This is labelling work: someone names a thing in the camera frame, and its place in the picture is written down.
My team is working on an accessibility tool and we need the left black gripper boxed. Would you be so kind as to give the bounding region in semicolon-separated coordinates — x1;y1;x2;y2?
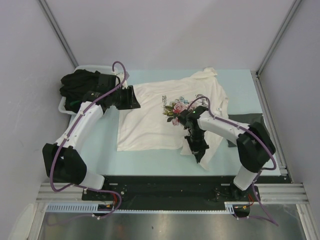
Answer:
109;85;141;110

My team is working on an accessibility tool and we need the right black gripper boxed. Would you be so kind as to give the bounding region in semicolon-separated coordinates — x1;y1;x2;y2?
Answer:
184;129;210;163

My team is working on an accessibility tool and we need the white floral t-shirt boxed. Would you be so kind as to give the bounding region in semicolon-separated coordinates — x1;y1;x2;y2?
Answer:
116;67;229;162

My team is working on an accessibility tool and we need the white plastic basket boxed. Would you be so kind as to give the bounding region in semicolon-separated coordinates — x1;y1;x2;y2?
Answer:
58;65;123;115

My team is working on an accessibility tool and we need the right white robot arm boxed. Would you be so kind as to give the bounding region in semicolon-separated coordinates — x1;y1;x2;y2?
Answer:
178;106;277;201

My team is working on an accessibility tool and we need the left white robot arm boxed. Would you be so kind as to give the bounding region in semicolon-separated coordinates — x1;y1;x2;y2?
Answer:
42;72;141;200

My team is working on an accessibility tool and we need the folded dark grey t-shirt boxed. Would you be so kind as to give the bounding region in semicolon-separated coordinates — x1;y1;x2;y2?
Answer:
228;113;269;135

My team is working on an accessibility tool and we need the black t-shirt pile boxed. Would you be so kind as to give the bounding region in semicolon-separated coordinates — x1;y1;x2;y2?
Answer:
59;69;101;113

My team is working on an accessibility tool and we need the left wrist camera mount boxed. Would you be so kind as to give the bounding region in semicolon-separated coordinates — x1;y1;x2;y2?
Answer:
115;71;130;89

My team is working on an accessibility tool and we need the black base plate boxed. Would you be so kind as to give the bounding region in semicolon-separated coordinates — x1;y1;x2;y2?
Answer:
80;176;260;211

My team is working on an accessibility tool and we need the white slotted cable duct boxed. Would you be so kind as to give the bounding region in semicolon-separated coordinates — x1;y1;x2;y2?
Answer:
46;203;235;214

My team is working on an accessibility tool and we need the aluminium frame rail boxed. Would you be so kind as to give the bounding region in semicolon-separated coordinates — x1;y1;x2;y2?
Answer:
36;183;309;204

